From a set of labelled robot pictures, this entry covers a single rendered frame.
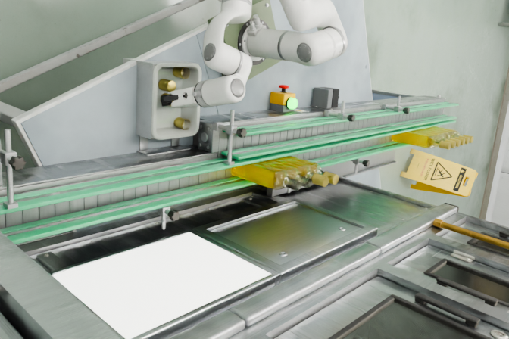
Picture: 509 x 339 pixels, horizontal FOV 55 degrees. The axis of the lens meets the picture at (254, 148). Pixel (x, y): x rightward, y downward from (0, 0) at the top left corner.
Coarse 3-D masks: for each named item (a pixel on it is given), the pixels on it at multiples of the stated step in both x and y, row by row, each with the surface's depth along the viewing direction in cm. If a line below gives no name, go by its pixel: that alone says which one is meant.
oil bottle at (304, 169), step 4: (276, 160) 162; (280, 160) 163; (284, 160) 163; (288, 160) 163; (288, 164) 159; (292, 164) 159; (296, 164) 159; (300, 164) 160; (300, 168) 156; (304, 168) 157; (308, 168) 158; (300, 172) 156; (304, 172) 156; (308, 172) 156; (304, 176) 156
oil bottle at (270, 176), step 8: (232, 168) 161; (240, 168) 158; (248, 168) 155; (256, 168) 153; (264, 168) 152; (272, 168) 152; (240, 176) 158; (248, 176) 156; (256, 176) 153; (264, 176) 151; (272, 176) 149; (280, 176) 147; (288, 176) 149; (264, 184) 151; (272, 184) 149; (280, 184) 148
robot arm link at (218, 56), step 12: (228, 0) 130; (240, 0) 130; (228, 12) 127; (240, 12) 129; (216, 24) 125; (204, 36) 128; (216, 36) 124; (204, 48) 126; (216, 48) 123; (228, 48) 125; (204, 60) 126; (216, 60) 123; (228, 60) 125; (240, 60) 127; (228, 72) 127
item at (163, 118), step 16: (160, 64) 136; (176, 64) 140; (192, 64) 145; (176, 80) 150; (192, 80) 149; (160, 96) 147; (160, 112) 148; (176, 112) 153; (192, 112) 151; (160, 128) 149; (176, 128) 152; (192, 128) 152
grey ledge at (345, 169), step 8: (384, 152) 238; (392, 152) 245; (376, 160) 234; (384, 160) 240; (392, 160) 247; (328, 168) 204; (336, 168) 209; (344, 168) 214; (352, 168) 219; (360, 168) 224; (368, 168) 230; (376, 168) 232; (344, 176) 214; (312, 184) 198; (272, 192) 180; (280, 192) 184
